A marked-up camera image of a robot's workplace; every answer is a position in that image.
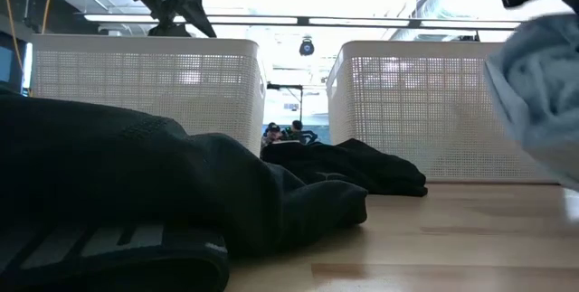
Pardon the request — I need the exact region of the dark monitor screen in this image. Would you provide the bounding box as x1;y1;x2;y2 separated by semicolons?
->
0;31;33;98

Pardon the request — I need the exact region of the white perforated laundry basket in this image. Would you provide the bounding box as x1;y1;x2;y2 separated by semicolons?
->
326;40;557;184
29;33;267;157

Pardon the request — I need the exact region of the light blue garment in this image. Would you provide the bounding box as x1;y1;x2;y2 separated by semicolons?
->
482;13;579;193

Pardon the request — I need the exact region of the black hanging camera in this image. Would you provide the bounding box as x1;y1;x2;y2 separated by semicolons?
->
299;35;316;58

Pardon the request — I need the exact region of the overhead frame bar with lights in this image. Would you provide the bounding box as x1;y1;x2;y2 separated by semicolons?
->
75;11;524;31

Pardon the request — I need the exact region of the person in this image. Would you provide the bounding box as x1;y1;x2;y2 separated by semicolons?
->
283;119;320;146
262;121;285;147

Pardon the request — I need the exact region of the black knit garment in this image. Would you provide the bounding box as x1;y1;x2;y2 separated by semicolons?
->
0;94;369;258

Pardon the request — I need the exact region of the black tripod stand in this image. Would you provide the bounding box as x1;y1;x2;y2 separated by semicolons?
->
265;82;305;124

